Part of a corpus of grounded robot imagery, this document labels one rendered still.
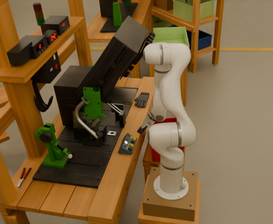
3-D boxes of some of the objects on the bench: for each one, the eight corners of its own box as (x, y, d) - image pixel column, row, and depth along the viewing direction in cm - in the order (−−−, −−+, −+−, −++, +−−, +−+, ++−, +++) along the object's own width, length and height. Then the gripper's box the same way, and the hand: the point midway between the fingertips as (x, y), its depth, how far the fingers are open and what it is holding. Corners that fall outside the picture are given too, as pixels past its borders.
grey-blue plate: (125, 119, 235) (123, 103, 227) (124, 121, 233) (123, 105, 225) (112, 118, 237) (110, 102, 229) (112, 119, 235) (110, 104, 227)
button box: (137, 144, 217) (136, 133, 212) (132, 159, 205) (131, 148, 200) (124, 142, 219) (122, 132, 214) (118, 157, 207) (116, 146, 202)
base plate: (138, 90, 271) (138, 87, 270) (98, 189, 185) (98, 186, 183) (92, 86, 280) (91, 84, 279) (33, 180, 194) (32, 177, 192)
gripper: (151, 105, 202) (136, 122, 213) (147, 118, 190) (131, 136, 201) (161, 111, 203) (145, 128, 214) (157, 125, 192) (141, 142, 203)
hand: (140, 130), depth 207 cm, fingers closed
